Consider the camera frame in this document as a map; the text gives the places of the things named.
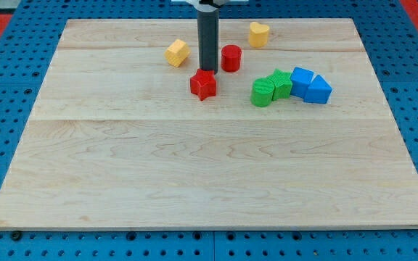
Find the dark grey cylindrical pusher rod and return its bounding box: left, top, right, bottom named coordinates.
left=197, top=3, right=219, bottom=74

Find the white pusher mount plate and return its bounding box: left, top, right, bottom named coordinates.
left=171, top=0, right=248, bottom=7

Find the red cylinder block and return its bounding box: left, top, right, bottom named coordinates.
left=221, top=44, right=242, bottom=73

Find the yellow heart block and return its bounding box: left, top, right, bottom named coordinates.
left=248, top=22, right=270, bottom=48

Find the yellow hexagon block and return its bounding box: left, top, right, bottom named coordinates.
left=164, top=39, right=191, bottom=67

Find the red star block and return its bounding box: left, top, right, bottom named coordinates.
left=190, top=69, right=217, bottom=101

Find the green cylinder block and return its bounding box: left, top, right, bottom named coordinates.
left=250, top=78, right=275, bottom=107

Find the green star block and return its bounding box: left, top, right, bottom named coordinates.
left=267, top=69, right=292, bottom=101

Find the blue cube block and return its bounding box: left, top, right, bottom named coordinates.
left=290, top=67, right=314, bottom=98

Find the blue triangle block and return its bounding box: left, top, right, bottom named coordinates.
left=303, top=75, right=332, bottom=104

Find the light wooden board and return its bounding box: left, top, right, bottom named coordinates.
left=0, top=18, right=418, bottom=231

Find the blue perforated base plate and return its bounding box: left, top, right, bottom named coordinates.
left=0, top=0, right=418, bottom=260

